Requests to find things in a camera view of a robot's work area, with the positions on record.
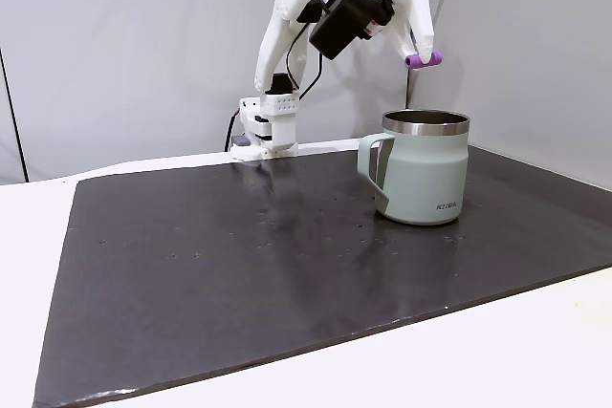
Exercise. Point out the black camera box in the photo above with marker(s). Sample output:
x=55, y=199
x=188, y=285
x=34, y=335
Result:
x=346, y=21

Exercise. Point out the pale green metal mug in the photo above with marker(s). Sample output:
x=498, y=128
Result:
x=421, y=174

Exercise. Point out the grey plug at base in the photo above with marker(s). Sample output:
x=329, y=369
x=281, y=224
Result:
x=240, y=140

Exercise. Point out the dark grey table mat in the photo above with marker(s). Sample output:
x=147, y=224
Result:
x=239, y=260

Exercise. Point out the purple pen grip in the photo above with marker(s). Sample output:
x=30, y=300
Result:
x=423, y=60

